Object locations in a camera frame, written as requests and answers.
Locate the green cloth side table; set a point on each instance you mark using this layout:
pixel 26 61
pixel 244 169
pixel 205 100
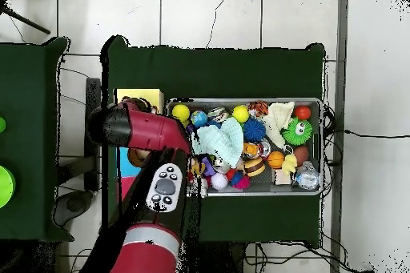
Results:
pixel 32 126

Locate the bright green cup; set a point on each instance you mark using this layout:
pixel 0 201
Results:
pixel 5 186

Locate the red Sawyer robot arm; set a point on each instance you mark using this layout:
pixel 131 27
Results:
pixel 150 129

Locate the cream knitted cloth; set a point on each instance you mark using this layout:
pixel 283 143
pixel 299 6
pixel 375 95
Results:
pixel 278 119

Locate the small bright green object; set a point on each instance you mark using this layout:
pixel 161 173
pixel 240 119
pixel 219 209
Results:
pixel 2 126

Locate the clear mesh bin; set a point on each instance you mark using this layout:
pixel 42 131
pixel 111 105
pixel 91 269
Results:
pixel 282 101

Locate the brown plush teddy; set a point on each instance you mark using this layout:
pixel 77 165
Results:
pixel 197 168

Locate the mint green cloth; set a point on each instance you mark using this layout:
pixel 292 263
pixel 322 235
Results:
pixel 221 142

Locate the black upright panel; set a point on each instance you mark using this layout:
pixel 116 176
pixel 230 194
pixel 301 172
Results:
pixel 92 164

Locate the green spiky ball with eyes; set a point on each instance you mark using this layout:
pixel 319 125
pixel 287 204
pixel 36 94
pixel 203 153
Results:
pixel 297 131

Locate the dark green table cloth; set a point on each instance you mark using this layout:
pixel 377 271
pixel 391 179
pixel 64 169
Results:
pixel 211 68

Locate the yellow ball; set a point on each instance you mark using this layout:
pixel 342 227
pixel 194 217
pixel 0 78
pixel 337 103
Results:
pixel 180 113
pixel 241 113

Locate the orange tiger plush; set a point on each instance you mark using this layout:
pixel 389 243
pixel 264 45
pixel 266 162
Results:
pixel 259 108

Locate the small orange basketball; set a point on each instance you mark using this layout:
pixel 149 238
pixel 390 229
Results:
pixel 276 159

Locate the blue spiky ball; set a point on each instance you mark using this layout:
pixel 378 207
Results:
pixel 254 130

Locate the black tripod leg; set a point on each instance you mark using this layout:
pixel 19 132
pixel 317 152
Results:
pixel 25 20

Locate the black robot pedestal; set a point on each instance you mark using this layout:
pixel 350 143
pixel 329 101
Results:
pixel 224 260

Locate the wooden box with three holes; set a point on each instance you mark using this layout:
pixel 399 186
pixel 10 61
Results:
pixel 147 95

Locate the small globe ball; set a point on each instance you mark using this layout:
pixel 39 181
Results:
pixel 198 118

